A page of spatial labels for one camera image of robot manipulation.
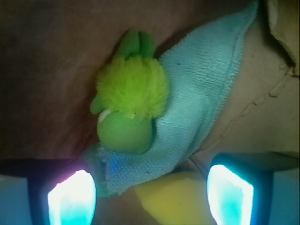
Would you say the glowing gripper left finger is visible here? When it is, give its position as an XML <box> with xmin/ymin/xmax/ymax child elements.
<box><xmin>47</xmin><ymin>169</ymin><xmax>96</xmax><ymax>225</ymax></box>

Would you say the yellow sponge piece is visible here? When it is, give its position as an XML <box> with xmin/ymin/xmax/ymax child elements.
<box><xmin>134</xmin><ymin>171</ymin><xmax>216</xmax><ymax>225</ymax></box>

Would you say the green plush animal toy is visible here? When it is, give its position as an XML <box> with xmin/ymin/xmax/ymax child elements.
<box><xmin>90</xmin><ymin>30</ymin><xmax>169</xmax><ymax>155</ymax></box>

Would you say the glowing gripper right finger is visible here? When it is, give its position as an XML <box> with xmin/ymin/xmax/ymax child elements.
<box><xmin>207</xmin><ymin>164</ymin><xmax>254</xmax><ymax>225</ymax></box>

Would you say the light blue terry cloth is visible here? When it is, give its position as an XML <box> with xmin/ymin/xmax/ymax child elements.
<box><xmin>84</xmin><ymin>0</ymin><xmax>259</xmax><ymax>197</ymax></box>

